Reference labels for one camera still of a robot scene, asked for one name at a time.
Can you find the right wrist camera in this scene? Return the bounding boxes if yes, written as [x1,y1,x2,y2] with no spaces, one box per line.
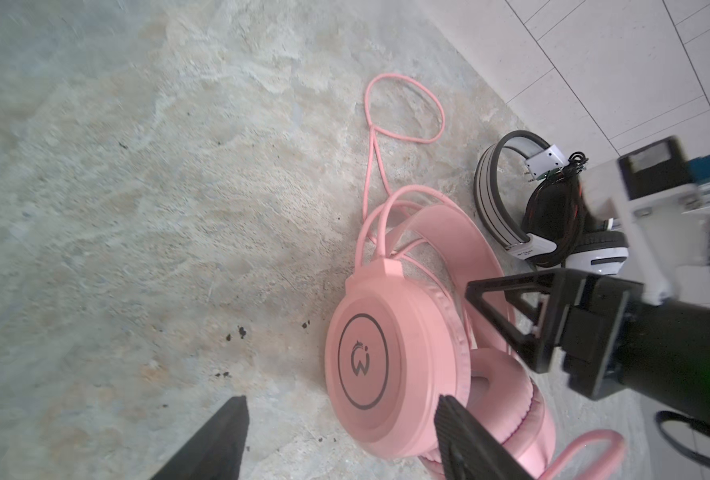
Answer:
[581,136,710,305]

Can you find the white black headphones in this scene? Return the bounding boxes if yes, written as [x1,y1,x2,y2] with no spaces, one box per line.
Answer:
[473,130,629,275]

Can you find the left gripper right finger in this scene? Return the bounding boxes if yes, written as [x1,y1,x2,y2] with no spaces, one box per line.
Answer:
[434,395,532,480]

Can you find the pink headphone cable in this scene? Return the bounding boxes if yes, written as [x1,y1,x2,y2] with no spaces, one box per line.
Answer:
[360,73,447,223]

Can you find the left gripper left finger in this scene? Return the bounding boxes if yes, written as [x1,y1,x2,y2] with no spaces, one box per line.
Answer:
[151,396,250,480]

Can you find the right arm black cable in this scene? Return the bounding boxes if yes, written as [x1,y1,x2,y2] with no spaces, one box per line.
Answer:
[654,410,710,478]

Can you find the pink headphones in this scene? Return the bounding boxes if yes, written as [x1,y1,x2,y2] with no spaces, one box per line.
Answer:
[325,187,626,479]

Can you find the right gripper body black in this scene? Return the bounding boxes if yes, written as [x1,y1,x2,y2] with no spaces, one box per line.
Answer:
[534,269,710,427]

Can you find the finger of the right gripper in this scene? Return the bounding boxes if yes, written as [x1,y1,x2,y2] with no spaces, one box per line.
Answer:
[465,272,556,366]

